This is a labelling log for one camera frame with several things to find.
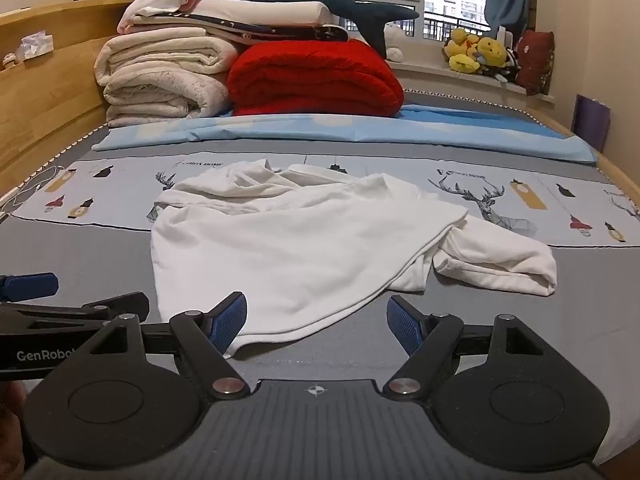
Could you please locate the window sill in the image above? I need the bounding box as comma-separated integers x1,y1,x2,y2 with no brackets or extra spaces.
390,57,556,107

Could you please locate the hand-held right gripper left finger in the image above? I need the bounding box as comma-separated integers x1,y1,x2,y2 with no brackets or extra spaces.
79,292,251,402

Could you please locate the tissue pack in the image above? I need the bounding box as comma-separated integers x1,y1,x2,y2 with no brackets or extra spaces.
15,31,55,63

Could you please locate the yellow plush toy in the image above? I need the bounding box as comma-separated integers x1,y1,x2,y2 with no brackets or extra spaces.
442,27,483,76
475,37,517,80

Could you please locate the red folded blanket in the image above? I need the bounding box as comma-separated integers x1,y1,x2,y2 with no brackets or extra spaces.
226,39,405,119

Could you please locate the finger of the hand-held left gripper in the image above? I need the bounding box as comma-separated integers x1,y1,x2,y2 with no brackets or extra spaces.
0,291,152,325
0,272,59,302

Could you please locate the deer printed bed sheet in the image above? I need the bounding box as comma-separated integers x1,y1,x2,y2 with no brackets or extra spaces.
10,152,640,248

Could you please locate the white cable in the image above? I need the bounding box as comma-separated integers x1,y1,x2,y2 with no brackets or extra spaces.
0,165,66,211

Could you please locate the dark patterned folded sheet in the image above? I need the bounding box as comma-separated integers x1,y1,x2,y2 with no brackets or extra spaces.
190,12,349,43

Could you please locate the cream fleece folded blanket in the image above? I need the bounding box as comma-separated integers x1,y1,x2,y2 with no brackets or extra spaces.
103,67,232,128

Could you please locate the grey bed sheet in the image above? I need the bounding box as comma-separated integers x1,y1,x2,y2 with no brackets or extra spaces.
0,90,640,461

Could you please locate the light blue sheet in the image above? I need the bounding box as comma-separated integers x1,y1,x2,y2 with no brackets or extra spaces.
92,104,599,164

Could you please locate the white garment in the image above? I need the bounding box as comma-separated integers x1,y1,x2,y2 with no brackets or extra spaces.
150,158,558,360

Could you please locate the white plush toy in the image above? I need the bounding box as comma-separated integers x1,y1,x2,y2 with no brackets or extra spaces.
382,22,407,63

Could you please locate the white pillow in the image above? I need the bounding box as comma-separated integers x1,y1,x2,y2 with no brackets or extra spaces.
185,0,341,28

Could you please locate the purple box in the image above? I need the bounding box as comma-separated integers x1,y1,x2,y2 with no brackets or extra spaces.
571,94,612,153

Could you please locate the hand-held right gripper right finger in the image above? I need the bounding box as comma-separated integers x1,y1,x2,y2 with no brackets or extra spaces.
382,295,553,402

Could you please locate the dark red pillow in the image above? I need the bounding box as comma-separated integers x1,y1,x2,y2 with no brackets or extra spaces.
515,30,556,97

